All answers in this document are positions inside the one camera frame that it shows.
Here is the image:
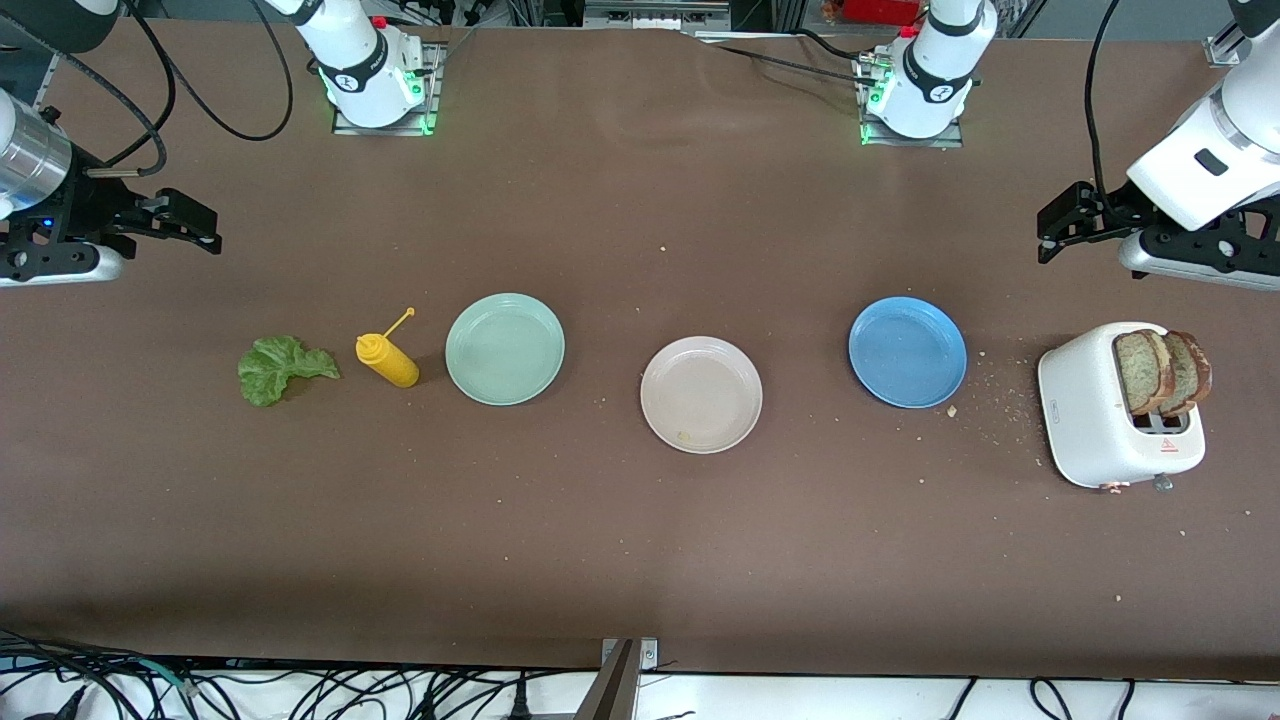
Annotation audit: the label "aluminium camera post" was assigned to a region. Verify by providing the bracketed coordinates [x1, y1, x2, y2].
[575, 637, 660, 720]

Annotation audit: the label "white two-slot toaster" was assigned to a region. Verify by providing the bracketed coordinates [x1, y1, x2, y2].
[1037, 321, 1207, 493]

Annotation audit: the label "brown bread slice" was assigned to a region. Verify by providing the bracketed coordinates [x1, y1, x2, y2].
[1165, 331, 1214, 418]
[1112, 329, 1177, 416]

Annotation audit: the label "green floor cable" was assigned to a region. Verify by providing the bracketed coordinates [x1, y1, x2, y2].
[120, 658, 201, 693]

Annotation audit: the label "black base cable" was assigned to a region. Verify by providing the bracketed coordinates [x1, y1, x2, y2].
[700, 30, 883, 87]

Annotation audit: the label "blue plate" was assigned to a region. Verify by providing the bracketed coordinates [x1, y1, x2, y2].
[848, 296, 968, 409]

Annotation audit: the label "grey metal equipment frame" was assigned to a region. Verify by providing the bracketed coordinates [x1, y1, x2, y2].
[580, 0, 736, 31]

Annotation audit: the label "red box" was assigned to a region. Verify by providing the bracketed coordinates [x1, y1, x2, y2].
[822, 0, 926, 26]

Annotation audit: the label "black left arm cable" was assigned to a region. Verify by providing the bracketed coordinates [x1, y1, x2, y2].
[1085, 0, 1123, 206]

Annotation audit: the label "yellow mustard squeeze bottle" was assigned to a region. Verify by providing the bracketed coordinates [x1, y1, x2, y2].
[355, 307, 421, 389]

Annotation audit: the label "beige plate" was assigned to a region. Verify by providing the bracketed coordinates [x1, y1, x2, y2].
[640, 336, 764, 455]

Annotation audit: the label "tangled black floor cables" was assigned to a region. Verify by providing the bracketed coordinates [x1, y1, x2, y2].
[0, 628, 601, 720]

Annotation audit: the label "green lettuce leaf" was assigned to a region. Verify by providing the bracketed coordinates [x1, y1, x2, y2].
[237, 335, 342, 408]

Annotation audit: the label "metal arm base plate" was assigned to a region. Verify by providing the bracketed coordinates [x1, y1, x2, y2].
[858, 50, 966, 149]
[333, 42, 442, 137]

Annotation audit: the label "mint green plate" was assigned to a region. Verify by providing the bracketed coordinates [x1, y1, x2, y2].
[445, 292, 566, 407]

